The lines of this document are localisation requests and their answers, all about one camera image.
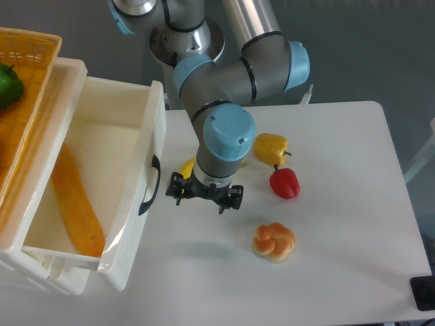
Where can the orange toy baguette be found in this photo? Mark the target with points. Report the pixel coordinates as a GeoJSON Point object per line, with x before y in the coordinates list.
{"type": "Point", "coordinates": [76, 211]}

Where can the yellow toy pepper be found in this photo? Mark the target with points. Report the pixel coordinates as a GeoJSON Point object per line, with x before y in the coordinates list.
{"type": "Point", "coordinates": [271, 149]}

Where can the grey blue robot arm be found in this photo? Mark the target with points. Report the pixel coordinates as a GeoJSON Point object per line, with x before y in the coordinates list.
{"type": "Point", "coordinates": [214, 96]}

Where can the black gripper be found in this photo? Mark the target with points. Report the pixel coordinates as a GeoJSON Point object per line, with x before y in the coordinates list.
{"type": "Point", "coordinates": [180, 188]}

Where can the white drawer cabinet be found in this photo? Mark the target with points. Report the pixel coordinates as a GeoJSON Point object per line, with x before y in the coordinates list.
{"type": "Point", "coordinates": [32, 232]}

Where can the black device at edge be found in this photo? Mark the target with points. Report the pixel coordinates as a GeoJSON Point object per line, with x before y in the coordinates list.
{"type": "Point", "coordinates": [423, 292]}

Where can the white drawer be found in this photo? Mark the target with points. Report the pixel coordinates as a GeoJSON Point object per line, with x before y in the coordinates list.
{"type": "Point", "coordinates": [116, 137]}

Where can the orange plastic basket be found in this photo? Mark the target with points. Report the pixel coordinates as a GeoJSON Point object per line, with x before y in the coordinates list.
{"type": "Point", "coordinates": [32, 54]}

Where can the white chair part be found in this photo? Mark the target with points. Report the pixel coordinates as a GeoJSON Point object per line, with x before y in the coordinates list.
{"type": "Point", "coordinates": [421, 158]}

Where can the yellow toy banana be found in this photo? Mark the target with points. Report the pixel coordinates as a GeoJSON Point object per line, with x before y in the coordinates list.
{"type": "Point", "coordinates": [187, 168]}

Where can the green toy pepper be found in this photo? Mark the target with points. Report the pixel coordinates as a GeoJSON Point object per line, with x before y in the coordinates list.
{"type": "Point", "coordinates": [12, 88]}

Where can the red toy pepper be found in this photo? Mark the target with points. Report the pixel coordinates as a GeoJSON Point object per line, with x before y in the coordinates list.
{"type": "Point", "coordinates": [284, 183]}

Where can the knotted toy bread roll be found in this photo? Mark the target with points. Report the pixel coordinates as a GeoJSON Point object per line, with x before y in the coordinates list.
{"type": "Point", "coordinates": [274, 242]}

